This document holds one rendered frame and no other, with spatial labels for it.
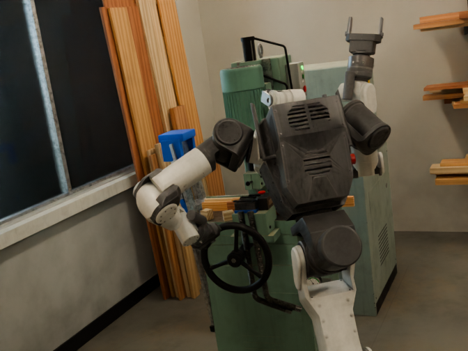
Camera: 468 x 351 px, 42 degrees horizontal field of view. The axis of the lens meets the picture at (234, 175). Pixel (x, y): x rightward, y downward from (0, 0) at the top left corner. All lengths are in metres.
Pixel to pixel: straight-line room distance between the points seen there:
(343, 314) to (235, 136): 0.61
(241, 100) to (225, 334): 1.01
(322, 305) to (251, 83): 1.00
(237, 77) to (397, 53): 2.39
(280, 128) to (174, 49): 2.84
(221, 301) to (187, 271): 1.43
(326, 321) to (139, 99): 2.50
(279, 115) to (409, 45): 3.00
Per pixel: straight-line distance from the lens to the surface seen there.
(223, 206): 2.68
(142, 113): 4.03
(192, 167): 1.81
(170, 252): 4.04
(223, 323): 2.71
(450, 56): 4.64
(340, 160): 1.77
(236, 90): 2.46
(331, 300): 1.87
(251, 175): 2.55
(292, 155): 1.73
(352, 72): 2.16
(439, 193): 4.83
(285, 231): 2.45
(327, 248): 1.66
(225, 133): 1.81
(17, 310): 3.44
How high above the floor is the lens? 1.62
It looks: 12 degrees down
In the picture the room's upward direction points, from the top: 8 degrees counter-clockwise
